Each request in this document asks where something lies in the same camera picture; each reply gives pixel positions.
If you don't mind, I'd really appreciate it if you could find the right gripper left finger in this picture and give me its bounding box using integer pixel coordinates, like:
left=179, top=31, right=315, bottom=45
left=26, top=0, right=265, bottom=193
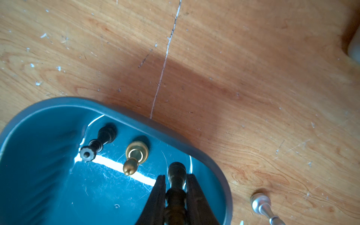
left=136, top=175, right=166, bottom=225

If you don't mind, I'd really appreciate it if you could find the silver chess piece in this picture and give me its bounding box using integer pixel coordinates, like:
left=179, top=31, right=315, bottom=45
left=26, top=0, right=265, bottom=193
left=250, top=193, right=285, bottom=225

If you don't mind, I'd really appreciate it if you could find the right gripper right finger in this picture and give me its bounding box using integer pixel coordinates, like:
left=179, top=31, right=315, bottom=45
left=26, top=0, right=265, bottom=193
left=186, top=174, right=219, bottom=225

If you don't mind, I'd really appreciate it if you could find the teal plastic storage box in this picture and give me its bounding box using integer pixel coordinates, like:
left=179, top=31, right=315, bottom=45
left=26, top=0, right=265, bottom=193
left=1, top=97, right=233, bottom=225

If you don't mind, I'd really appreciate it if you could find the dark chess piece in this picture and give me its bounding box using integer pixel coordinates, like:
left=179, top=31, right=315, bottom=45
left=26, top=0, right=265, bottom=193
left=79, top=124, right=117, bottom=162
left=164, top=162, right=187, bottom=225

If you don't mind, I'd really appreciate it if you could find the gold chess piece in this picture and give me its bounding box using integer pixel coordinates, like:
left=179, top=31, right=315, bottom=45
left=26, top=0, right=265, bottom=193
left=123, top=141, right=149, bottom=176

